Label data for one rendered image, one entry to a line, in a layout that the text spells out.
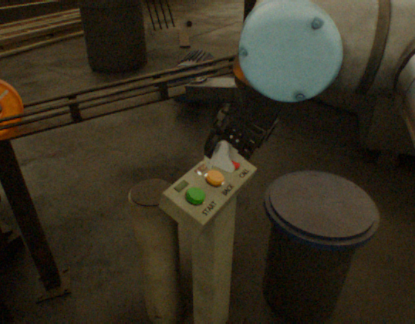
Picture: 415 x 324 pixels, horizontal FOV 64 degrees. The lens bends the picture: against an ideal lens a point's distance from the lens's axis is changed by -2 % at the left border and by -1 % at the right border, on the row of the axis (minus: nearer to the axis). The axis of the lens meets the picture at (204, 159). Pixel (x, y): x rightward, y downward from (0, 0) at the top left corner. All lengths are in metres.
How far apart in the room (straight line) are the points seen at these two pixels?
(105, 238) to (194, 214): 0.87
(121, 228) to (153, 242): 0.64
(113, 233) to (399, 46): 1.35
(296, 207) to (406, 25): 0.71
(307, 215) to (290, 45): 0.70
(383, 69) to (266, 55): 0.10
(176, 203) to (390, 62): 0.49
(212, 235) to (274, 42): 0.57
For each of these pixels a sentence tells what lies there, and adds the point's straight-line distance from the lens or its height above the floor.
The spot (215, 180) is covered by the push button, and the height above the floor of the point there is 0.61.
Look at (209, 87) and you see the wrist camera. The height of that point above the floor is 0.86.
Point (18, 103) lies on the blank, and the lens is 0.98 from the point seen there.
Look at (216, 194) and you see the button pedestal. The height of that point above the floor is 0.59.
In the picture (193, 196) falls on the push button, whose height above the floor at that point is 0.61.
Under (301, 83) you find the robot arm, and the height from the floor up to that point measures 0.95.
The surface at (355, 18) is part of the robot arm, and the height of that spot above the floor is 1.00.
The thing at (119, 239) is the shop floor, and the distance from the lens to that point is 1.49.
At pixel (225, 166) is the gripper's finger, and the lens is 0.59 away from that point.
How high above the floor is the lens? 1.05
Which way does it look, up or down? 33 degrees down
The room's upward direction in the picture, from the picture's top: straight up
